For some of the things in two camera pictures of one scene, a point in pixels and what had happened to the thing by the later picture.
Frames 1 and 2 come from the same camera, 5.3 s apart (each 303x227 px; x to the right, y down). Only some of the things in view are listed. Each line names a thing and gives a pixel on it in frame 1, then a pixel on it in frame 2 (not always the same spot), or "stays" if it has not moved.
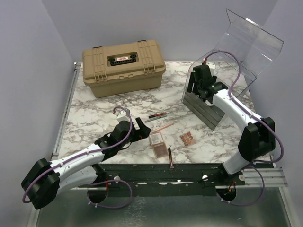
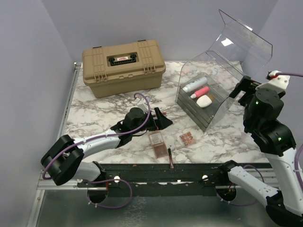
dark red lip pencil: [171, 159] stays
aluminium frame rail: [66, 110] stays
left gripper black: [142, 133] → [162, 121]
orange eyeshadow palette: [187, 138] stays
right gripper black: [192, 81] → [243, 85]
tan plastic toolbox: [124, 69] stays
